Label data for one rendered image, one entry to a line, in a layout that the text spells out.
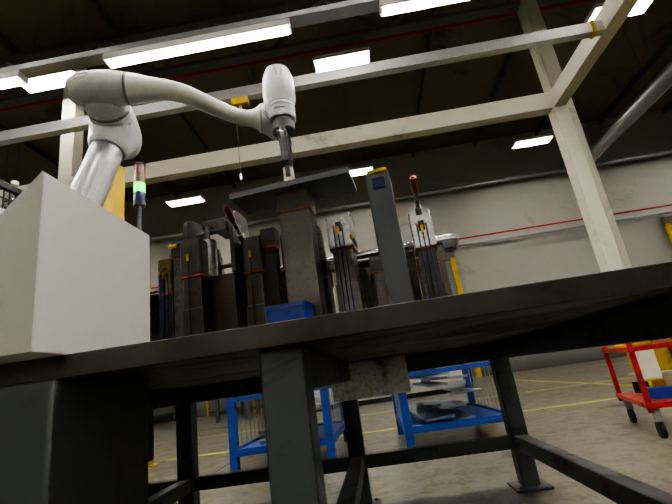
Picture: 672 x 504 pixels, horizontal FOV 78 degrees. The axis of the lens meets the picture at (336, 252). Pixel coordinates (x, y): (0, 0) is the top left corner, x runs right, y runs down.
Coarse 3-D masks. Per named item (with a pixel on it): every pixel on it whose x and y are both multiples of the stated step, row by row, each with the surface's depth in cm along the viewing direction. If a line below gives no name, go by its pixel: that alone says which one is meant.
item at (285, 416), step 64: (576, 320) 117; (640, 320) 89; (256, 384) 214; (320, 384) 88; (384, 384) 181; (512, 384) 202; (192, 448) 209; (320, 448) 75; (448, 448) 198; (512, 448) 195
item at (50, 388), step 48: (48, 384) 71; (96, 384) 81; (144, 384) 97; (0, 432) 69; (48, 432) 68; (96, 432) 79; (144, 432) 94; (0, 480) 67; (48, 480) 66; (96, 480) 77; (144, 480) 91
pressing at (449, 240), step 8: (440, 240) 144; (448, 240) 145; (456, 240) 146; (376, 248) 144; (408, 248) 148; (448, 248) 155; (456, 248) 153; (360, 256) 149; (368, 256) 151; (360, 264) 160; (368, 264) 161; (152, 296) 163
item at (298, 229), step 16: (288, 192) 125; (304, 192) 123; (288, 208) 123; (304, 208) 123; (288, 224) 122; (304, 224) 121; (288, 240) 121; (304, 240) 120; (288, 256) 120; (304, 256) 119; (288, 272) 118; (304, 272) 117; (320, 272) 121; (288, 288) 117; (304, 288) 116; (320, 288) 117; (320, 304) 114
